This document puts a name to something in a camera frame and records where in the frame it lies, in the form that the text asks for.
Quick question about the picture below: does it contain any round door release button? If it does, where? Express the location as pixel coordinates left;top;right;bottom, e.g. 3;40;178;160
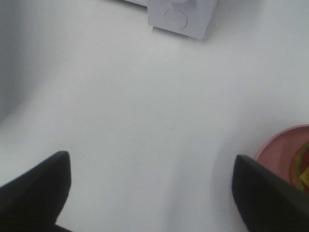
165;9;188;30

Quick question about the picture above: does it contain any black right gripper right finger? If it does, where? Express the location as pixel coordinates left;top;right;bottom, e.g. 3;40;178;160
232;155;309;232

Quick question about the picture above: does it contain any pink round plate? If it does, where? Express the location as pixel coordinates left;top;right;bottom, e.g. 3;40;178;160
254;124;309;183

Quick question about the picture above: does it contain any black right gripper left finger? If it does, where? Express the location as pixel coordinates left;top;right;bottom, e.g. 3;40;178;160
0;151;71;232

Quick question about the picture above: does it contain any white microwave oven body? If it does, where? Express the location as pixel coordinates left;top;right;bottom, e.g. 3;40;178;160
124;0;217;39

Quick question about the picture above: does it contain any burger with lettuce and cheese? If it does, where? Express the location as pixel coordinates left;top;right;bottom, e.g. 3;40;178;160
289;142;309;194

